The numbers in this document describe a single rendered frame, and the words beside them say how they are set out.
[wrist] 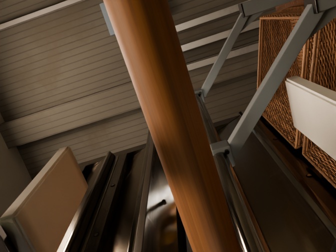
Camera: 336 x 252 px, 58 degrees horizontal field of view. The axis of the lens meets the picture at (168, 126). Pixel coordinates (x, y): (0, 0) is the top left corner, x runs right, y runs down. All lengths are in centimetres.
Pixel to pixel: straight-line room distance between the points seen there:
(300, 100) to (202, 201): 7
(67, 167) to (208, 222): 9
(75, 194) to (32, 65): 368
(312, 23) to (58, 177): 48
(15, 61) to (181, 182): 380
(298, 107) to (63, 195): 13
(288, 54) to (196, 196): 42
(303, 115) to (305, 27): 40
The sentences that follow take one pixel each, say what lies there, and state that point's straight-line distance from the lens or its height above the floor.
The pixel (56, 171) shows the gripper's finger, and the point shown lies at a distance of 17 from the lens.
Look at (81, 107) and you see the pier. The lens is 355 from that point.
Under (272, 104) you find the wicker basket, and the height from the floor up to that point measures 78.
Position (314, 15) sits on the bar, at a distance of 57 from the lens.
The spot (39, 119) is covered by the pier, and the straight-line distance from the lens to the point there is 375.
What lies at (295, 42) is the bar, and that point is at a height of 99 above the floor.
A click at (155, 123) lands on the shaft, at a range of 16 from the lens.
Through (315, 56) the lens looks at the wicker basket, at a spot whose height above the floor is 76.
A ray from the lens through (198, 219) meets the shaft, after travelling 18.
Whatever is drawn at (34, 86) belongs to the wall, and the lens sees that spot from 388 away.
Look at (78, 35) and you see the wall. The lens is 365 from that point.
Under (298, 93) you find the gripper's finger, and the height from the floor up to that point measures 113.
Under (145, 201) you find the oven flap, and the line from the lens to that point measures 96.
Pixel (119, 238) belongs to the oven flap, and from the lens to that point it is 114.
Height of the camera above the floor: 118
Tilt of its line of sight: 6 degrees up
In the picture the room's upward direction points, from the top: 107 degrees counter-clockwise
